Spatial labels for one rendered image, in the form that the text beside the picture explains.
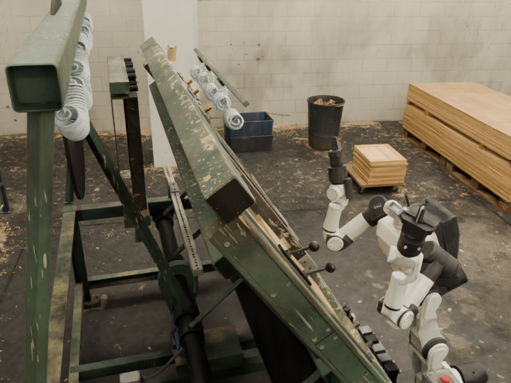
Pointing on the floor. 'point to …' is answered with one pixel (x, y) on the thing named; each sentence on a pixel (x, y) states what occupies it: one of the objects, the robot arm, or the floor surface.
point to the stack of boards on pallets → (464, 134)
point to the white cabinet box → (188, 27)
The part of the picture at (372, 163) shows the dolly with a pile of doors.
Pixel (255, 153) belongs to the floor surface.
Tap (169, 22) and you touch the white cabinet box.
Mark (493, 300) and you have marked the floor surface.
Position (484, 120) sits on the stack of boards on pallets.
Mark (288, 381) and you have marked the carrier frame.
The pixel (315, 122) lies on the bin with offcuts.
